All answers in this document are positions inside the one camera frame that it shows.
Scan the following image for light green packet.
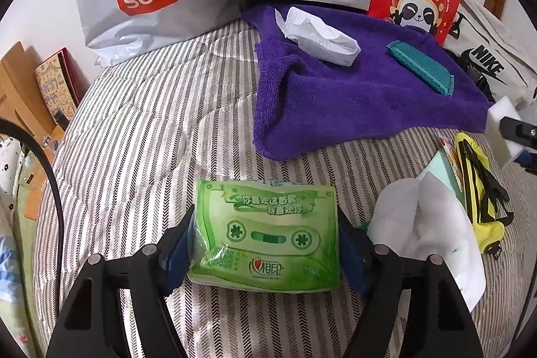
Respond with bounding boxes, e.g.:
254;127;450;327
420;150;466;200

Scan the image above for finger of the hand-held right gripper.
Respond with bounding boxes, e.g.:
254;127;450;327
499;115;537;152

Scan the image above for light green sheet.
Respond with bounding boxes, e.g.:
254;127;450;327
12;190;48;358

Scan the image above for yellow pouch with black straps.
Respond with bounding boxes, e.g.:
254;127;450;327
455;133;515;256

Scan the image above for purple towel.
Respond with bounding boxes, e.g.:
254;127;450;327
241;4;495;161

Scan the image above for wooden cabinet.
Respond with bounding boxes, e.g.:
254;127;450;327
0;41;65;191

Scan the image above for white waist bag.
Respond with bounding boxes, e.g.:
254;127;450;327
444;0;537;109

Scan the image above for white crumpled tissue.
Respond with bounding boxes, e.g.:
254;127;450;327
275;6;362;67

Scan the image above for green tissue pack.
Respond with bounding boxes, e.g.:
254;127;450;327
187;178;342;294

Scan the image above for striped bed quilt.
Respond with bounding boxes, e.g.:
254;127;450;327
36;22;537;358

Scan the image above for floral print cloth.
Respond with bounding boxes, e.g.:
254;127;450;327
0;134;40;342

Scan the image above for teal sponge cloth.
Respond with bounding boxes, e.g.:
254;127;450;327
386;40;456;96

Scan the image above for white sponge block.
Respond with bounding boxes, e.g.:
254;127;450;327
484;97;531;168

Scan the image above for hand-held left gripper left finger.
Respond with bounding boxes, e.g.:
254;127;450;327
45;206;199;358

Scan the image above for thick black cable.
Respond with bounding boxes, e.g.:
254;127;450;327
0;119;65;258

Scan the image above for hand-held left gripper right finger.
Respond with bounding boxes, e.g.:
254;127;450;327
336;209;486;358

